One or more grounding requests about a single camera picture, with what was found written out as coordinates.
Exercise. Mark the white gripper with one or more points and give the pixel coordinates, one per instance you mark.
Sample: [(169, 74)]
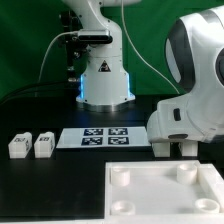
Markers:
[(195, 116)]

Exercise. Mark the white square tabletop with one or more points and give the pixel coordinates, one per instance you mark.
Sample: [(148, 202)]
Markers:
[(161, 192)]

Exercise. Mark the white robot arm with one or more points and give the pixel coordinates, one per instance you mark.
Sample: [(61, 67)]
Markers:
[(193, 52)]

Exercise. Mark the white U-shaped obstacle fixture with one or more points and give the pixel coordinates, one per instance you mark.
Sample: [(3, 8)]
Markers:
[(211, 182)]

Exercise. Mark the white sheet with AprilTags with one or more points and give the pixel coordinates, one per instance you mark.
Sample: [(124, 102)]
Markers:
[(103, 137)]

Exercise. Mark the black camera on stand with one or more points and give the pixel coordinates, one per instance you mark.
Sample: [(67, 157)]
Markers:
[(71, 40)]

